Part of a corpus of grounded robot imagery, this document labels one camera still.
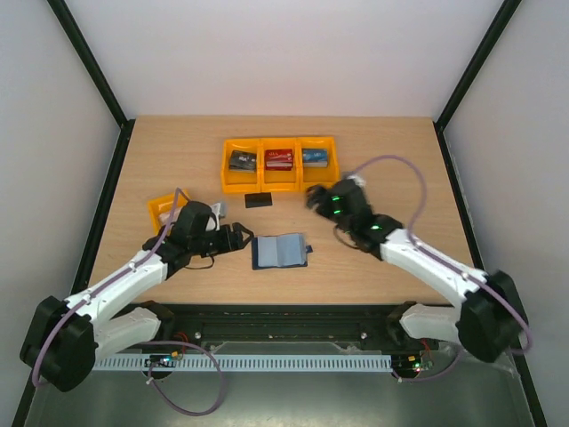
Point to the white slotted cable duct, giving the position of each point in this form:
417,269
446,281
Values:
247,363

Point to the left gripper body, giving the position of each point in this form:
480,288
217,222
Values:
211,247

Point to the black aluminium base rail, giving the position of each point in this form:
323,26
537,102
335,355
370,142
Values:
366,327

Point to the card in small bin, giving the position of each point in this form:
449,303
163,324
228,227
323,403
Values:
163,217

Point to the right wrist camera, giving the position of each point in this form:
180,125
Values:
357,179

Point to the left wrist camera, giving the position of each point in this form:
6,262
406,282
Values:
218,212

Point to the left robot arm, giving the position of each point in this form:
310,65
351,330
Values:
67,337

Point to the blue card stack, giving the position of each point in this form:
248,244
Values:
315,158

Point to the blue leather card holder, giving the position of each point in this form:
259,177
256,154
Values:
280,252

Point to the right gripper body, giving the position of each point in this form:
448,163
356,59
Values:
326,202

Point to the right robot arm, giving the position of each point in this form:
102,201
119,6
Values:
427,267

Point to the small yellow bin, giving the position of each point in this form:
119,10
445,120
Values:
164,204

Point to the black card stack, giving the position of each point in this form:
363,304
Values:
242,161

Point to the red card stack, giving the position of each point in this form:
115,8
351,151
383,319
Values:
279,159

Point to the yellow three-compartment bin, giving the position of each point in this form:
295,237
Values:
299,178

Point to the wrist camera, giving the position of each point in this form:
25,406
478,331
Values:
218,212
357,179

